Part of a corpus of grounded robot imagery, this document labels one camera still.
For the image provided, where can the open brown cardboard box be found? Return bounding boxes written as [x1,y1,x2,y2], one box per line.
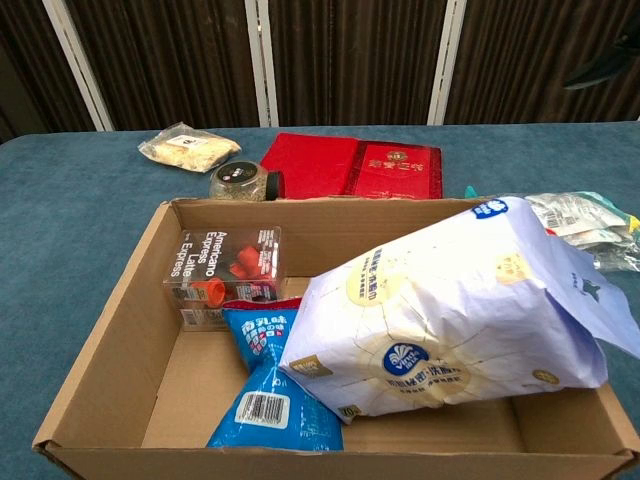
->
[30,196,640,480]

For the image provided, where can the blue snack bag red edges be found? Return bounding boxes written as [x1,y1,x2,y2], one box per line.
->
[205,297,346,454]

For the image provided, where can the yellow snack packet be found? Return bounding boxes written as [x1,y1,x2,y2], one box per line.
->
[137,121,242,174]

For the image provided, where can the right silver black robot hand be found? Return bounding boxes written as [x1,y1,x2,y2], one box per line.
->
[562,32,640,91]

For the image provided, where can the small red-label clear packet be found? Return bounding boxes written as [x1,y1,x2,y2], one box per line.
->
[162,225,289,332]

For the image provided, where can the open red certificate folder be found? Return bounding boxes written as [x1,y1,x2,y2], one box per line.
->
[259,132,445,201]

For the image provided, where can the blue felt table cover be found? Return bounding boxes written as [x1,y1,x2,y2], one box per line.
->
[0,118,640,480]

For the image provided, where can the white tissue pack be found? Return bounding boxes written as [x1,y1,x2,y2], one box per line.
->
[277,195,640,426]

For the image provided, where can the dark brown pleated curtain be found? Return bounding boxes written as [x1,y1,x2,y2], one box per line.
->
[0,0,96,144]
[444,0,640,125]
[64,0,260,131]
[267,0,446,126]

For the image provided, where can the white partition frame post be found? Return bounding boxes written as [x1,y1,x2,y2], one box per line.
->
[427,0,469,126]
[244,0,280,127]
[42,0,115,132]

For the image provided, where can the teal snack bag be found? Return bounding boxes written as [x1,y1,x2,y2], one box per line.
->
[464,185,640,274]

